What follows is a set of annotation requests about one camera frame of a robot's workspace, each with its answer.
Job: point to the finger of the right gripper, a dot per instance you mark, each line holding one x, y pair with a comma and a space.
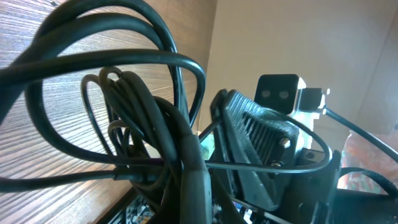
255, 136
221, 153

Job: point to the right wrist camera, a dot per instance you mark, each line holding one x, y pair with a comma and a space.
288, 94

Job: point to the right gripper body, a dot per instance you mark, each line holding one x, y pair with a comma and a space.
309, 197

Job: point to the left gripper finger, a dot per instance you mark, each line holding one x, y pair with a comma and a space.
229, 213

